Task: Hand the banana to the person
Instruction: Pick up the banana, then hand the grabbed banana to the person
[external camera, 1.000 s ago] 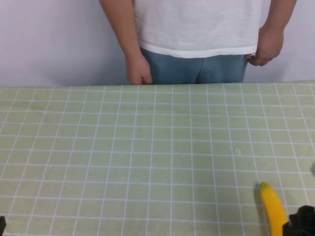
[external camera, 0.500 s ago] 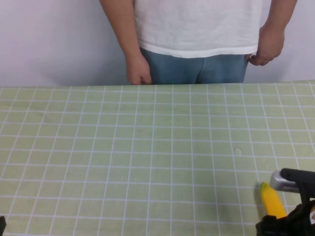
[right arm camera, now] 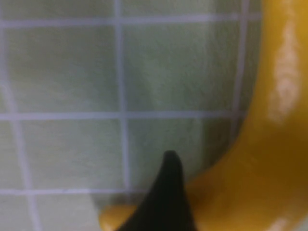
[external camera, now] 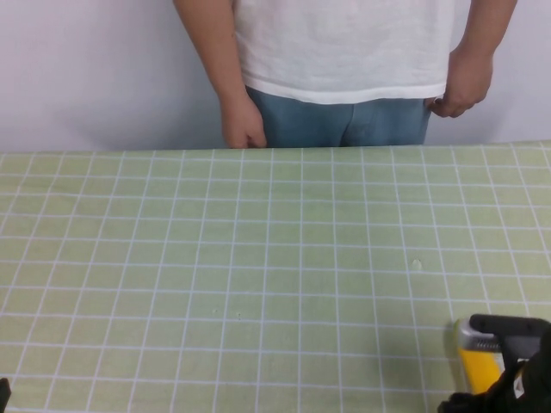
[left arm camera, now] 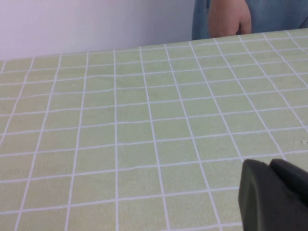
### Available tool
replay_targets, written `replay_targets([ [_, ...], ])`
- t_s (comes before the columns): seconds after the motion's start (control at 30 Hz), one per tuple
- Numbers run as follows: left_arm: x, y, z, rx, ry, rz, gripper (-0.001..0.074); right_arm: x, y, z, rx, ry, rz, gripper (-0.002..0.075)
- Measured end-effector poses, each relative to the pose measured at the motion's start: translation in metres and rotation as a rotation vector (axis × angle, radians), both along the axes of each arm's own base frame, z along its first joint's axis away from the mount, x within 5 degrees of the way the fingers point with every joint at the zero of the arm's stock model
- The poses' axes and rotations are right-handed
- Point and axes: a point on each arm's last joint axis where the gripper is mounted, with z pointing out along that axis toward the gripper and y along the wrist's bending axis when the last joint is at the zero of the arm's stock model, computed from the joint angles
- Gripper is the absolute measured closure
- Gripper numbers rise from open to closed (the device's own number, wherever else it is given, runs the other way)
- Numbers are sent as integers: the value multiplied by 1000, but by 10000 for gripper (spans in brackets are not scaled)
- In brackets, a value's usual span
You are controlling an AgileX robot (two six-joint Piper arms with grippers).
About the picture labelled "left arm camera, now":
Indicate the person's right hand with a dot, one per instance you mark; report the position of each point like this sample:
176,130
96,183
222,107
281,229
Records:
226,16

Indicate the blue denim trousers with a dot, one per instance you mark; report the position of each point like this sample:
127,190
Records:
276,14

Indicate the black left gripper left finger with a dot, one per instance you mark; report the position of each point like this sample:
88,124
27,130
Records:
264,204

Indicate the green checked tablecloth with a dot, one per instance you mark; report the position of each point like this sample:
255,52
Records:
134,134

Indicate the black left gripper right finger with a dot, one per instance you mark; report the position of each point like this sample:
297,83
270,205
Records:
291,175

